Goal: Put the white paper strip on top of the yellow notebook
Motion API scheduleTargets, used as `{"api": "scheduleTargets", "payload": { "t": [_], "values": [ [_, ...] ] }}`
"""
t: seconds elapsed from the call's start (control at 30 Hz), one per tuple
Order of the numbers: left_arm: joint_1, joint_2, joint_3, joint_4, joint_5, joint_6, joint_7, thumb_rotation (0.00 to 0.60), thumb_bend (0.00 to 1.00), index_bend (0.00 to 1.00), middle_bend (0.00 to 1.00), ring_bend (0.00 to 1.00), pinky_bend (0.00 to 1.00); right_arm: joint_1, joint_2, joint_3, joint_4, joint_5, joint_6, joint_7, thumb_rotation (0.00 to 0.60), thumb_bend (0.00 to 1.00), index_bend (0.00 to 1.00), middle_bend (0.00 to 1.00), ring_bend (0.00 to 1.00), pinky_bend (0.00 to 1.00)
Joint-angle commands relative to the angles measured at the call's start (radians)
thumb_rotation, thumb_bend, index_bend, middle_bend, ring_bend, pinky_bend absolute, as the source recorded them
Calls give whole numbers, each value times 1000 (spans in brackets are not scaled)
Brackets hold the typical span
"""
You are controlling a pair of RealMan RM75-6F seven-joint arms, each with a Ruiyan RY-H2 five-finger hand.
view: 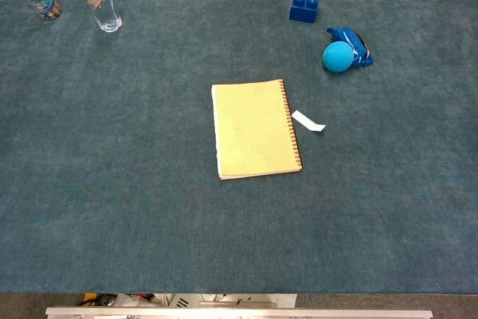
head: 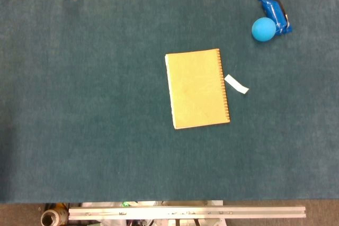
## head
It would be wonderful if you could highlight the yellow spiral notebook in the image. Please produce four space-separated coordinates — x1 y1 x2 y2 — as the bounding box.
164 48 231 130

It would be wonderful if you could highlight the teal table cloth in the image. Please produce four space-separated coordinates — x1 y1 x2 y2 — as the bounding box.
0 0 339 204

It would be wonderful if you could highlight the blue ball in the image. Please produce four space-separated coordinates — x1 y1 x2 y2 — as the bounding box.
251 17 277 42

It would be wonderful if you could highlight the blue snack packet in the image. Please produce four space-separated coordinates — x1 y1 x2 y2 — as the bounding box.
258 0 293 36

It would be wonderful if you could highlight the brown tape roll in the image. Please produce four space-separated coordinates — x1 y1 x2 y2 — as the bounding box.
40 209 69 226

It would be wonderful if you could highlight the aluminium profile rail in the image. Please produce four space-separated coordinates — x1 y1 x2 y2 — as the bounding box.
68 205 307 221

